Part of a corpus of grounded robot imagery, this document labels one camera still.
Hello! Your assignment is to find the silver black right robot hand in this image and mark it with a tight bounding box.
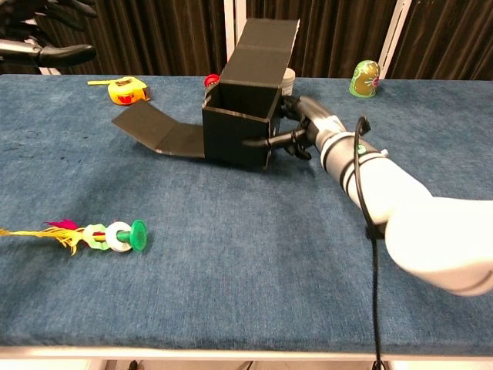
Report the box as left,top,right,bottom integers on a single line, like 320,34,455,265
241,95,350,160

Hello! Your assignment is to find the yellow tape measure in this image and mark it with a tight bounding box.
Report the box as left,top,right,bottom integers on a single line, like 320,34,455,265
87,76,151,106

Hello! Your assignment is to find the blue table mat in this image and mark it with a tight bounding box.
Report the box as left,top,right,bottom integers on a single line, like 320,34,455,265
0,73,493,355

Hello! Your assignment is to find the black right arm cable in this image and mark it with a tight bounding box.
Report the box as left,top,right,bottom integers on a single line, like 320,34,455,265
352,115,386,370

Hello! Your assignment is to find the green painted nesting doll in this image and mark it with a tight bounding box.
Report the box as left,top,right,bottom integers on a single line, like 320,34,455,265
348,59,381,98

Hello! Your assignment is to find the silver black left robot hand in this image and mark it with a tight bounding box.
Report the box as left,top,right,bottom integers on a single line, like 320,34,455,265
0,0,98,70

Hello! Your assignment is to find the black paper box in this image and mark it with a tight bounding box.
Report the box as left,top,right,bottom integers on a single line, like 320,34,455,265
111,17,301,170

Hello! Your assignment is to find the feather shuttlecock with plastic rings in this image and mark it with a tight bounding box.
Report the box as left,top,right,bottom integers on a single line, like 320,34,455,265
0,218,149,256

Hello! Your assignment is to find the black pleated curtain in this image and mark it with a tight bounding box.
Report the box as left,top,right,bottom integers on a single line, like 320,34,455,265
38,0,228,77
388,0,493,81
246,0,397,78
0,57,39,76

